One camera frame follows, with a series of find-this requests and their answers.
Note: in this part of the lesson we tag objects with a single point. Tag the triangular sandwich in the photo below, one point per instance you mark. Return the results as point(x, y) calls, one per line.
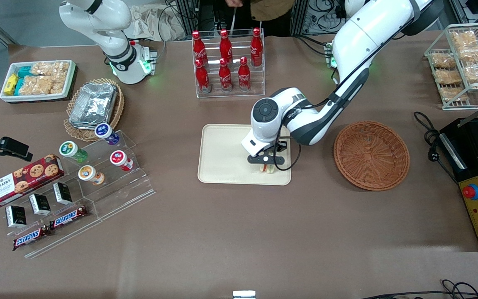
point(267, 168)

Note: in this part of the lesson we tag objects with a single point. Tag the light wicker basket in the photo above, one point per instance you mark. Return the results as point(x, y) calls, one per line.
point(116, 112)

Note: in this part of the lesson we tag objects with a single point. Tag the clear rice cracker pack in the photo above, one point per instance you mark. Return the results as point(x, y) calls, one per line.
point(58, 83)
point(35, 85)
point(50, 68)

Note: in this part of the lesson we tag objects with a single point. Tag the black appliance housing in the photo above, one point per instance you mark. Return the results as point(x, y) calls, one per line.
point(471, 158)

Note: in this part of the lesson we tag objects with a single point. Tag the green-lit left arm base box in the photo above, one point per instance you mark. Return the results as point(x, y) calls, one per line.
point(329, 54)

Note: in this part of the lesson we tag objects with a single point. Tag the clear acrylic stepped stand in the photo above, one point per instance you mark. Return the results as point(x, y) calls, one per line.
point(118, 195)

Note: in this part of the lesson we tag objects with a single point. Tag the crumpled beige cloth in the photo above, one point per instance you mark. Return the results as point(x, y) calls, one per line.
point(156, 23)

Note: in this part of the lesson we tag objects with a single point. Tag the red Walkers cookie box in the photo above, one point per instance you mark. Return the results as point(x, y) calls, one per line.
point(23, 180)

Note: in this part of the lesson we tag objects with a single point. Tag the white rectangular snack tray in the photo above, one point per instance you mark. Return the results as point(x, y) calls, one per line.
point(6, 97)

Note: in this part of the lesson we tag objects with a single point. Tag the orange yogurt drink bottle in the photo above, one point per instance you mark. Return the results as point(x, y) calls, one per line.
point(88, 173)

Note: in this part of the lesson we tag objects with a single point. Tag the yellow snack packet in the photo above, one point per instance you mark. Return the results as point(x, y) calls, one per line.
point(10, 84)

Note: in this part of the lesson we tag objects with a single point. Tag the black aluminium equipment frame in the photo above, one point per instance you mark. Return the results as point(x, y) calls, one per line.
point(210, 14)

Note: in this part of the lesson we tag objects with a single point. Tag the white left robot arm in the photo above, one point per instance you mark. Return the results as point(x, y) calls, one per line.
point(359, 37)

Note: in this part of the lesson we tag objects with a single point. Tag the red yogurt drink bottle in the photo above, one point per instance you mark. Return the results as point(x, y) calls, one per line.
point(119, 159)

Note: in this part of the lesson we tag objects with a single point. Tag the beige plastic tray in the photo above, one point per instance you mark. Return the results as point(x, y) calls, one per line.
point(222, 155)

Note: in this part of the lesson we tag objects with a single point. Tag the purple yogurt drink bottle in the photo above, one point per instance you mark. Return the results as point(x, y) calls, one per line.
point(105, 132)

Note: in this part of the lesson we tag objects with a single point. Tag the Snickers chocolate bar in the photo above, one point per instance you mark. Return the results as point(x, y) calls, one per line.
point(31, 238)
point(68, 217)

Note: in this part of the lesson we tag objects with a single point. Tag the clear acrylic bottle rack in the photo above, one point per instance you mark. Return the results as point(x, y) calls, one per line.
point(230, 94)

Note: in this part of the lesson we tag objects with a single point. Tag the white right arm base box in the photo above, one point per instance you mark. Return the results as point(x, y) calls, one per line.
point(149, 60)

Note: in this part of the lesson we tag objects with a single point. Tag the small black snack box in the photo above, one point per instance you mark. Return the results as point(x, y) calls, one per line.
point(62, 193)
point(15, 216)
point(40, 204)

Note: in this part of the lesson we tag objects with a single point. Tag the person's bare hand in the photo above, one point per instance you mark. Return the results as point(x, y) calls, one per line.
point(234, 2)

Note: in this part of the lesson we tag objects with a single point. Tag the teal snack packet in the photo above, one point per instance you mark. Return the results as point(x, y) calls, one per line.
point(25, 71)
point(19, 86)

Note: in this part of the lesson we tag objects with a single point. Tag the red cola bottle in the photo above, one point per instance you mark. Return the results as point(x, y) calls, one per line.
point(199, 46)
point(225, 77)
point(202, 79)
point(244, 77)
point(225, 46)
point(256, 47)

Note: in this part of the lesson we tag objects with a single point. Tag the brown wicker basket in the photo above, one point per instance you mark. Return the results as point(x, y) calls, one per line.
point(371, 155)

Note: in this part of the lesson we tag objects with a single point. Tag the stack of foil trays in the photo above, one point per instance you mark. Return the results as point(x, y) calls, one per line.
point(93, 106)

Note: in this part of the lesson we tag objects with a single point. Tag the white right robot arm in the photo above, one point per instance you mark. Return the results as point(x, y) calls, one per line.
point(110, 41)

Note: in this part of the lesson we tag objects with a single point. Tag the green yogurt drink bottle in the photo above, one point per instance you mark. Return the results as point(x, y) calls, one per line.
point(71, 150)

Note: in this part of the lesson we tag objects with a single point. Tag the red emergency stop button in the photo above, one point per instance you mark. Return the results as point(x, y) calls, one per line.
point(470, 191)

